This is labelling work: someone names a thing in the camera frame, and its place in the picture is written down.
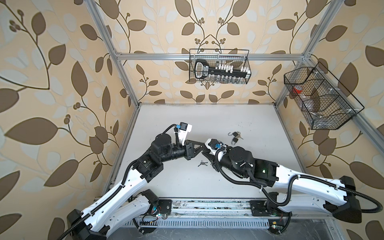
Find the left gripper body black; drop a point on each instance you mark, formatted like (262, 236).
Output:
(188, 154)

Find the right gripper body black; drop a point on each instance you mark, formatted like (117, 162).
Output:
(216, 164)

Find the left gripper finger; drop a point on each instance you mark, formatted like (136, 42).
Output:
(196, 144)
(199, 150)

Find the silver key bunch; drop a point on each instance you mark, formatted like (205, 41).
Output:
(203, 164)

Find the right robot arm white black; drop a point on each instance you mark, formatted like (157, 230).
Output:
(287, 190)

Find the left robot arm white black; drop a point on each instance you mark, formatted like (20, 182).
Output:
(112, 210)

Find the black padlock middle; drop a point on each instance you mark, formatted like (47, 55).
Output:
(234, 141)

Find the black tool set in basket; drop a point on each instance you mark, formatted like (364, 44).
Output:
(202, 70)

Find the red capped item in basket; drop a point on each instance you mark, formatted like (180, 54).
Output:
(297, 89)

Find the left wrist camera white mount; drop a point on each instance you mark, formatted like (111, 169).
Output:
(181, 132)

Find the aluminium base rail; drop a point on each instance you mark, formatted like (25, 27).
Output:
(200, 213)

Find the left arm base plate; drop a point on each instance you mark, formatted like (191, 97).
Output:
(162, 207)

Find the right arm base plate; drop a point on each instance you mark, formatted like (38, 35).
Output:
(263, 208)

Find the back wall wire basket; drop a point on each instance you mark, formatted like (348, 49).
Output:
(235, 57)

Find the wall wire basket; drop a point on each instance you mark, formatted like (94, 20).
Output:
(326, 103)
(235, 57)

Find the aluminium frame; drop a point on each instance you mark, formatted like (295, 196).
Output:
(149, 43)

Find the right wall wire basket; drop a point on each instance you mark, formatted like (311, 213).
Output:
(326, 103)

